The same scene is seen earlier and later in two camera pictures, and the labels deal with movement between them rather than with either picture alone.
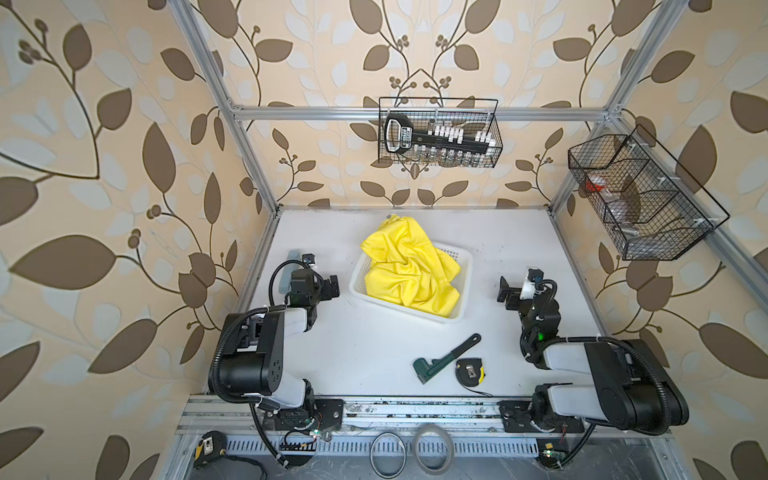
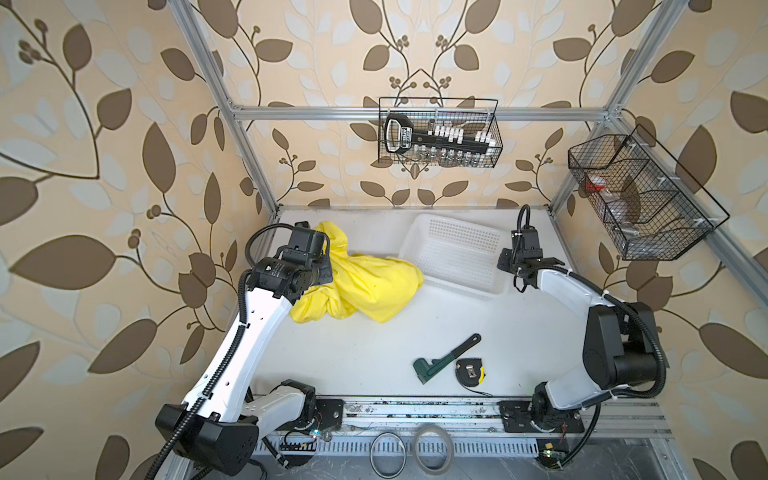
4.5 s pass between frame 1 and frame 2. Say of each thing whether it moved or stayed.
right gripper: moved
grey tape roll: stayed
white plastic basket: moved
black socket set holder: stayed
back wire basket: stayed
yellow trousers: moved
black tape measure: stayed
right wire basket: stayed
